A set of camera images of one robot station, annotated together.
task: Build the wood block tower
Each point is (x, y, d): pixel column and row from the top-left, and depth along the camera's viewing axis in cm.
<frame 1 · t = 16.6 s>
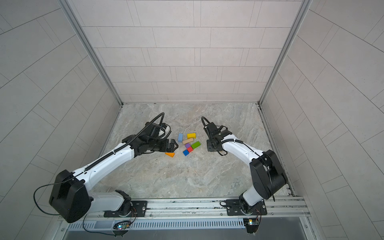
left hand: (175, 144, 80), fingers open
right hand: (212, 147, 88), fingers closed
yellow wood block: (191, 135, 99), on the table
purple wood cube: (187, 145, 95), on the table
green wood block: (195, 145, 96), on the table
red wood cube: (190, 149, 93), on the table
blue wood cube: (186, 152, 93), on the table
orange wood block: (170, 154, 91), on the table

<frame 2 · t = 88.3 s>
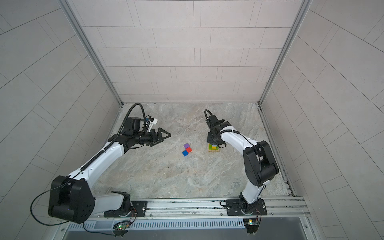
left hand: (169, 136, 77), fingers open
right hand: (211, 141, 91), fingers open
yellow wood block: (212, 147, 90), point 4 cm above the table
green wood block: (210, 147, 91), point 3 cm above the table
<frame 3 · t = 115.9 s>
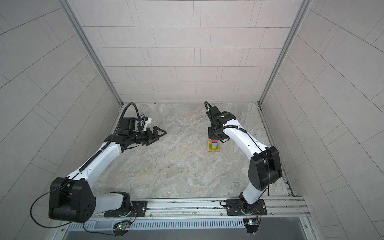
left hand: (164, 133, 78), fingers open
right hand: (213, 137, 85), fingers open
red wood cube: (214, 141, 89), point 8 cm above the table
blue wood cube: (214, 144, 88), point 7 cm above the table
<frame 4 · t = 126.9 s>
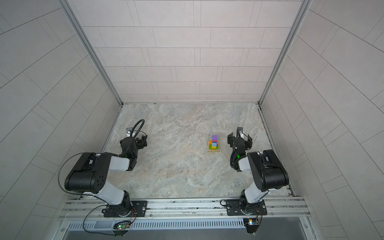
left hand: (139, 133, 94), fingers open
right hand: (239, 132, 93), fingers open
